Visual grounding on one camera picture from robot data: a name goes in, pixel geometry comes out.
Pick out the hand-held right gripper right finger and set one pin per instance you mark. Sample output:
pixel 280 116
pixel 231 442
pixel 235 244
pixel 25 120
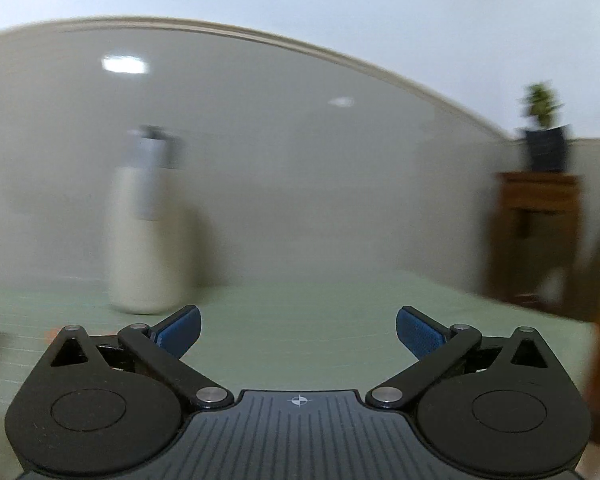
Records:
pixel 419 334

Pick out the potted plant in dark pot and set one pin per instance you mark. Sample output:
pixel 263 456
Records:
pixel 545 135

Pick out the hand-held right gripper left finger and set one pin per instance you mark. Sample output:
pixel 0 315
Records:
pixel 181 332

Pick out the wooden side table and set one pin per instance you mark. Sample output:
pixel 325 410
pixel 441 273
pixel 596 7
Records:
pixel 535 240

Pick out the cream bottle with grey cap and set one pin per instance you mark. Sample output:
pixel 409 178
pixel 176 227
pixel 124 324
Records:
pixel 147 240

